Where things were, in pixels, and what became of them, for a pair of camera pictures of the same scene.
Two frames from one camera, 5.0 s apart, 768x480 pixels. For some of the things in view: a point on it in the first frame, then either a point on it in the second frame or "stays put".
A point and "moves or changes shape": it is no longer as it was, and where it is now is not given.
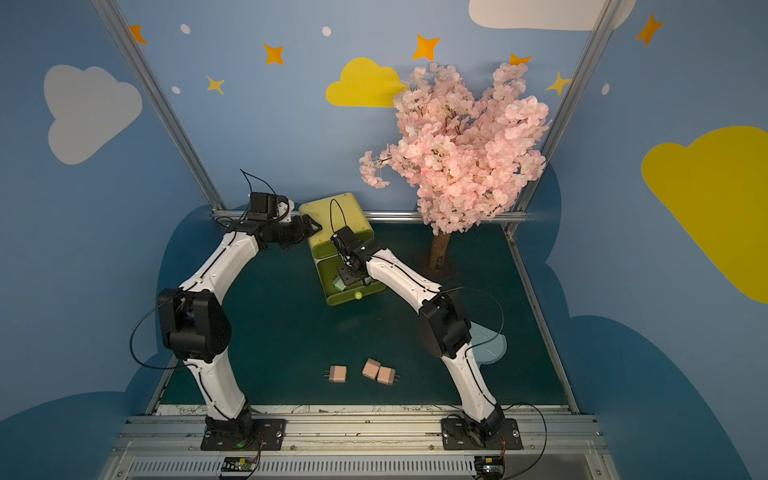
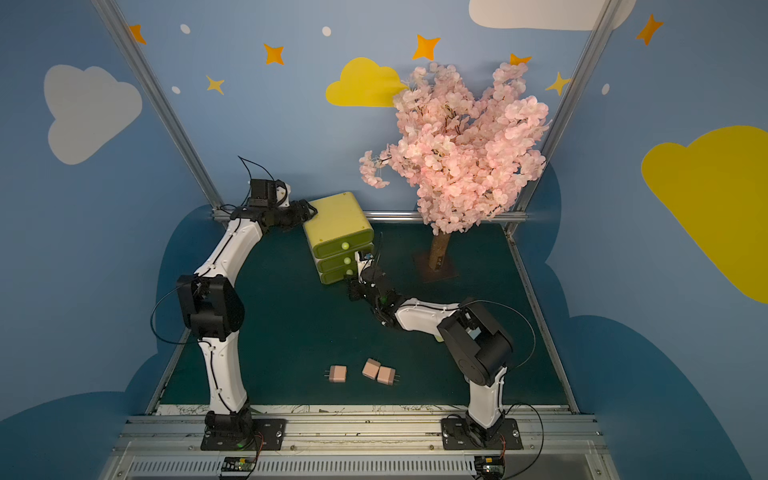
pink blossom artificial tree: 465,153 stays put
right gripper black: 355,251 → 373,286
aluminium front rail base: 360,446 stays put
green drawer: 328,271 moves or changes shape
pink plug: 337,374 stays put
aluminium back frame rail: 383,217 stays put
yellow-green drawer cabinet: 335,212 moves or changes shape
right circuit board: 489,467 stays put
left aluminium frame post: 161,103 stays put
